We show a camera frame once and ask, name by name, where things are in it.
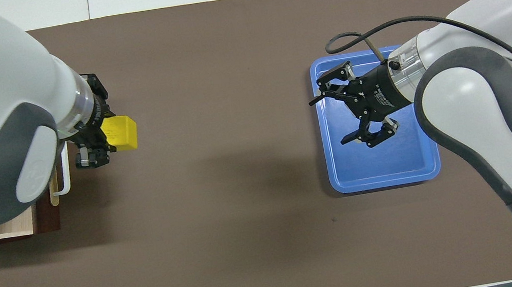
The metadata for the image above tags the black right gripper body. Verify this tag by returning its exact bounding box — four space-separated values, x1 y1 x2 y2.
349 57 420 126

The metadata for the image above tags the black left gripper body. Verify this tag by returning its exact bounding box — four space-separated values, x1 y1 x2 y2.
74 97 112 141

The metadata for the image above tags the yellow cube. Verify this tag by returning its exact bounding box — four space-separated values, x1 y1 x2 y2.
98 112 141 156

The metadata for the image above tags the white drawer handle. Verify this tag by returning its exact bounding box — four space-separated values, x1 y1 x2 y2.
41 141 76 205

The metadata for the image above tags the dark wooden drawer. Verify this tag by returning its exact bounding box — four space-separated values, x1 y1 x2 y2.
0 141 80 242

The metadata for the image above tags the blue plastic tray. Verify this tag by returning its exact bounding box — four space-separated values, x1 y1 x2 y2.
308 40 445 197

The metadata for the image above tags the brown table mat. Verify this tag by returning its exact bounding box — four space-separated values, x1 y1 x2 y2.
0 0 512 287

